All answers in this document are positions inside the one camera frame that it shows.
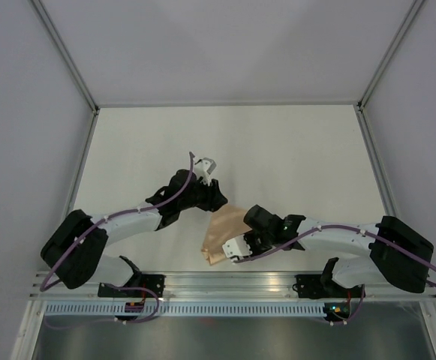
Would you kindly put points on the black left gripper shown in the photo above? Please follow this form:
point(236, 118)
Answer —
point(214, 197)

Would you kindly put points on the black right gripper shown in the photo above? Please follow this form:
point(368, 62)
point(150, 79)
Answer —
point(248, 238)

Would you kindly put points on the peach cloth napkin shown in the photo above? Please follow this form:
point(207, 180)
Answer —
point(225, 224)

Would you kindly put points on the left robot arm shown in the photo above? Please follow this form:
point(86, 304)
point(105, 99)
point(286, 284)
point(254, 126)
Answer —
point(75, 251)

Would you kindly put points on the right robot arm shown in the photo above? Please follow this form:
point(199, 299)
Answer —
point(388, 251)

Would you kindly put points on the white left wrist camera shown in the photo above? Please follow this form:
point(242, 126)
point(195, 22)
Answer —
point(203, 169)

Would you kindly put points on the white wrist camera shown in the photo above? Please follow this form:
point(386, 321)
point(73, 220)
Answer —
point(203, 169)
point(236, 248)

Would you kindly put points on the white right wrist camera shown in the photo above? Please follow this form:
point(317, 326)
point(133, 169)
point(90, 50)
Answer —
point(236, 248)

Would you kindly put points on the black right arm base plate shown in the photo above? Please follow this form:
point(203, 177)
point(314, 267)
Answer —
point(315, 286)

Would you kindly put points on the aluminium front frame rail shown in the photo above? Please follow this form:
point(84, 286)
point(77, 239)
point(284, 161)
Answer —
point(195, 286)

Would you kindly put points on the aluminium frame rail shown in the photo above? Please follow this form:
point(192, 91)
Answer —
point(231, 103)
point(195, 286)

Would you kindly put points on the back aluminium frame rail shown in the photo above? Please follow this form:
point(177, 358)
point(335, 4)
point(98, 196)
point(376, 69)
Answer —
point(231, 103)

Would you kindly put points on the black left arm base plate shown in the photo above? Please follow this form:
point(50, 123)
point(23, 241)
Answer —
point(138, 288)

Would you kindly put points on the white slotted cable duct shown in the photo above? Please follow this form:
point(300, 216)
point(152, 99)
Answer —
point(187, 308)

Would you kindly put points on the left aluminium corner post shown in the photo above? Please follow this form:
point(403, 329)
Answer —
point(52, 31)

